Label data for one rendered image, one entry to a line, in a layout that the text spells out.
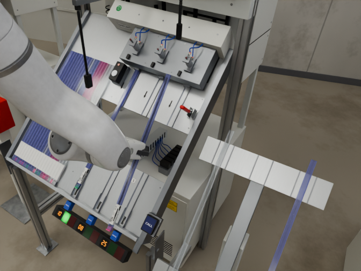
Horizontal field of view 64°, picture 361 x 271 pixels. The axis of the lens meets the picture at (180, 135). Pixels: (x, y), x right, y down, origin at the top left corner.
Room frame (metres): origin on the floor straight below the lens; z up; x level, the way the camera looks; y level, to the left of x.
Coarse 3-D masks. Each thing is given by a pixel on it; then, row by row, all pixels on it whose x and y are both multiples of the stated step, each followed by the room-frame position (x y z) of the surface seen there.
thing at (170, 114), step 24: (96, 24) 1.24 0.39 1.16; (72, 48) 1.18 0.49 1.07; (96, 48) 1.15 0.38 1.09; (120, 48) 1.11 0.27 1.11; (144, 72) 1.00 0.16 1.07; (216, 72) 0.93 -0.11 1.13; (120, 96) 0.94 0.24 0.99; (144, 96) 0.92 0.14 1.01; (168, 96) 0.90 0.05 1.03; (192, 96) 0.88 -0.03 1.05; (168, 120) 0.82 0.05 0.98; (192, 120) 0.81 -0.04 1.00
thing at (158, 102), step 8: (168, 80) 0.82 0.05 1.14; (160, 96) 0.78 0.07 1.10; (152, 112) 0.74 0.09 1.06; (152, 120) 0.72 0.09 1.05; (144, 136) 0.69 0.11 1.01; (136, 160) 0.64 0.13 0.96; (128, 176) 0.60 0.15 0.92; (128, 184) 0.59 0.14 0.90; (120, 192) 0.57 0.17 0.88; (120, 200) 0.55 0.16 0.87
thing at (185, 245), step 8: (232, 136) 0.63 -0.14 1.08; (224, 144) 0.62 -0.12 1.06; (224, 152) 0.60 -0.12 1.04; (216, 168) 0.57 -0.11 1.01; (208, 184) 0.54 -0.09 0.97; (208, 192) 0.53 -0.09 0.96; (200, 200) 0.52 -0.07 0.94; (200, 208) 0.50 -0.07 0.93; (192, 224) 0.47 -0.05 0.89; (192, 232) 0.46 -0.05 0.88; (184, 240) 0.44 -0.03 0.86; (184, 248) 0.43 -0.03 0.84; (176, 264) 0.40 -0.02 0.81
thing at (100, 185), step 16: (64, 176) 0.74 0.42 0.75; (80, 176) 0.73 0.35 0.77; (96, 176) 0.72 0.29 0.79; (112, 176) 0.70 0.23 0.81; (144, 176) 0.68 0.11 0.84; (80, 192) 0.68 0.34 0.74; (96, 192) 0.67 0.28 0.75; (112, 192) 0.66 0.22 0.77; (128, 192) 0.65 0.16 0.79; (144, 192) 0.64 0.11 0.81; (96, 208) 0.63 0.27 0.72; (112, 208) 0.62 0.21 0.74; (128, 208) 0.61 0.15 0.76; (144, 208) 0.60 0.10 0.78; (128, 224) 0.57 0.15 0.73
